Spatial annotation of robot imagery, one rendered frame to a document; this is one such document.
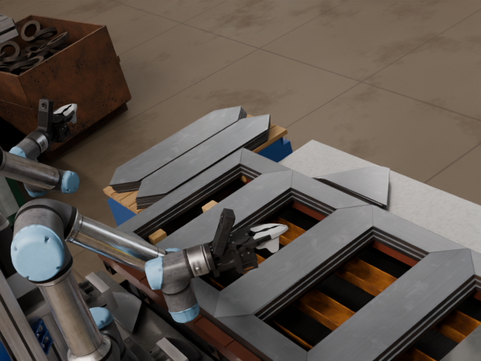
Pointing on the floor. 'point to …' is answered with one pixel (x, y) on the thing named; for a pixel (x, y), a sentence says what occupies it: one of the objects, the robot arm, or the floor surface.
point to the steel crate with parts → (59, 78)
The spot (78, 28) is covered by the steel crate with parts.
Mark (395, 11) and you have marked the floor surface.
